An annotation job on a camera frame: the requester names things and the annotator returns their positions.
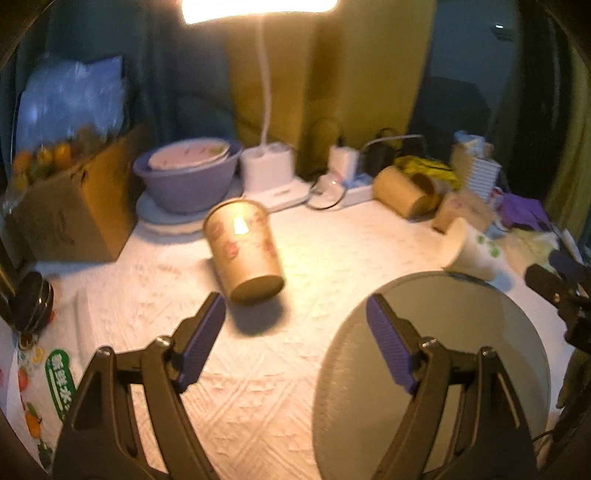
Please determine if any brown pig-print paper cup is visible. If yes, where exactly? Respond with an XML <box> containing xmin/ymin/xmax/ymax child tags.
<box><xmin>204</xmin><ymin>198</ymin><xmax>286</xmax><ymax>305</ymax></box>

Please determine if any white green-print paper cup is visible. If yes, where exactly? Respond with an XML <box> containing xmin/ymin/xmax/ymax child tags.
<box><xmin>439</xmin><ymin>217</ymin><xmax>503</xmax><ymax>281</ymax></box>

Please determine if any plain brown paper cup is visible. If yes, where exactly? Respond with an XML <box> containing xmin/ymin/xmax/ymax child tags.
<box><xmin>373</xmin><ymin>166</ymin><xmax>441</xmax><ymax>220</ymax></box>

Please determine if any purple cloth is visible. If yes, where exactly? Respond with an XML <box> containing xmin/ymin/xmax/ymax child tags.
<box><xmin>498</xmin><ymin>193</ymin><xmax>551</xmax><ymax>232</ymax></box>

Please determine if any round grey mat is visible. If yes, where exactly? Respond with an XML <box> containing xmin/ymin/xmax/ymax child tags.
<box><xmin>312</xmin><ymin>272</ymin><xmax>550</xmax><ymax>479</ymax></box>

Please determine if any white textured tablecloth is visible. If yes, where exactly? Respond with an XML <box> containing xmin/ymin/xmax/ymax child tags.
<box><xmin>0</xmin><ymin>195</ymin><xmax>574</xmax><ymax>480</ymax></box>

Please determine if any white plastic basket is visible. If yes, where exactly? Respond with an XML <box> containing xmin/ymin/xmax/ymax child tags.
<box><xmin>450</xmin><ymin>144</ymin><xmax>502</xmax><ymax>202</ymax></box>

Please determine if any yellow snack bag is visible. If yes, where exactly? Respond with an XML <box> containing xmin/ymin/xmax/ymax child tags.
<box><xmin>394</xmin><ymin>155</ymin><xmax>462</xmax><ymax>190</ymax></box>

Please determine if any white plate under bowl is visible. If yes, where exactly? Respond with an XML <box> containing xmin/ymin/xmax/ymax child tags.
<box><xmin>135</xmin><ymin>177</ymin><xmax>243</xmax><ymax>225</ymax></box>

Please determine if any white power strip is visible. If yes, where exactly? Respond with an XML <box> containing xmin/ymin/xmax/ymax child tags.
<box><xmin>315</xmin><ymin>173</ymin><xmax>374</xmax><ymax>210</ymax></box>

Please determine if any cardboard box with fruit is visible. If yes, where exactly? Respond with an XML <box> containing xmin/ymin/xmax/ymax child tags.
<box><xmin>9</xmin><ymin>124</ymin><xmax>153</xmax><ymax>263</ymax></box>

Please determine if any purple bowl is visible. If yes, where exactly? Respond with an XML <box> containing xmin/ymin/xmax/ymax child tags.
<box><xmin>133</xmin><ymin>137</ymin><xmax>243</xmax><ymax>214</ymax></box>

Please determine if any white usb charger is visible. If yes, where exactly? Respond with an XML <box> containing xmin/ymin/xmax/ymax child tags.
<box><xmin>328</xmin><ymin>145</ymin><xmax>359</xmax><ymax>183</ymax></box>

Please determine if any white desk lamp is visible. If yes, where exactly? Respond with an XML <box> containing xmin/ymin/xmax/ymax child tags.
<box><xmin>180</xmin><ymin>1</ymin><xmax>338</xmax><ymax>212</ymax></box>

